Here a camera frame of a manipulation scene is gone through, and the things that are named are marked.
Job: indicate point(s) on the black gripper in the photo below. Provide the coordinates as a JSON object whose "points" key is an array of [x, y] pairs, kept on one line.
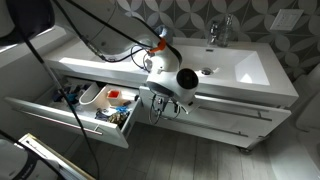
{"points": [[165, 100]]}

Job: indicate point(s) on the black round cap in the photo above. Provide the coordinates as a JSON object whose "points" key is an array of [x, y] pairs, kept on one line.
{"points": [[136, 98]]}

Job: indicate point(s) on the white box with orange top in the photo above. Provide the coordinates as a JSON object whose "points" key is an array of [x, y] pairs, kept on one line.
{"points": [[114, 94]]}

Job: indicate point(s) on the chrome sink faucet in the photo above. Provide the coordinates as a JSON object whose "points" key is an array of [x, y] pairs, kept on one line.
{"points": [[213, 33]]}

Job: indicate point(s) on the chrome sink drain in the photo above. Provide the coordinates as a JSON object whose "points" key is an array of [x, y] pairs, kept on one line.
{"points": [[207, 71]]}

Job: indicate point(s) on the white toilet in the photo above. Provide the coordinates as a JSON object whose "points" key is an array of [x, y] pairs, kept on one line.
{"points": [[310, 110]]}

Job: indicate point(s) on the blue tube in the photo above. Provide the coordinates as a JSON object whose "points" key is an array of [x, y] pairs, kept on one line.
{"points": [[71, 98]]}

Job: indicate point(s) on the clear glass bottle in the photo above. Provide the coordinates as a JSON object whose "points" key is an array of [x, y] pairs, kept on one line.
{"points": [[226, 33]]}

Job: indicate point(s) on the white vanity drawer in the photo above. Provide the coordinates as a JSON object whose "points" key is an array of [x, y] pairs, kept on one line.
{"points": [[280, 115], [216, 136], [110, 135]]}

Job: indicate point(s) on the white U-shaped drawer divider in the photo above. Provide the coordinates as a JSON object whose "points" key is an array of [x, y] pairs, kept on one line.
{"points": [[85, 100]]}

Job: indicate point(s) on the black hair accessory bundle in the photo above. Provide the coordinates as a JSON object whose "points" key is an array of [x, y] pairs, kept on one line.
{"points": [[103, 115]]}

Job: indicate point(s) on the camouflage hair scrunchie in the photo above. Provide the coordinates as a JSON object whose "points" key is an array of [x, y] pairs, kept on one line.
{"points": [[118, 119]]}

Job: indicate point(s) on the white double sink vanity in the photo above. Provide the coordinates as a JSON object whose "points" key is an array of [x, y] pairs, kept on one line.
{"points": [[266, 90]]}

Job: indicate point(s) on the white wall plate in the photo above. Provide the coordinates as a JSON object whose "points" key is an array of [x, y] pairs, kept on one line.
{"points": [[286, 20]]}

